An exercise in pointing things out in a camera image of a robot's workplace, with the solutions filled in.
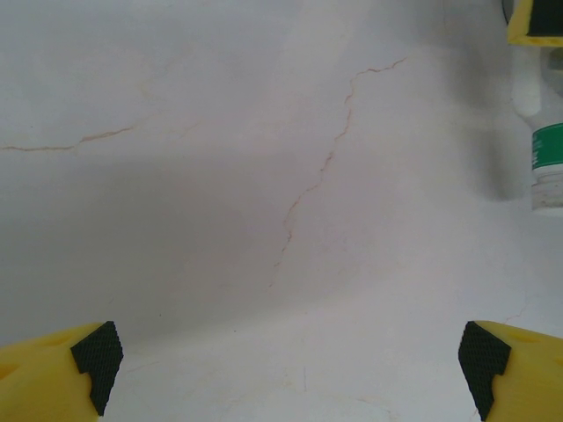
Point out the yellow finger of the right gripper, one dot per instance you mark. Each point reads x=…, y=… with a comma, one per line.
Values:
x=545, y=17

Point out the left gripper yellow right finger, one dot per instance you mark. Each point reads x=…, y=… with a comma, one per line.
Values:
x=532, y=382

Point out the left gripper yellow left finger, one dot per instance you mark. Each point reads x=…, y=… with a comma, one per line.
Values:
x=35, y=382

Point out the clear bottle green white label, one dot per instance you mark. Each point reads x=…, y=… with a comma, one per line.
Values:
x=547, y=149

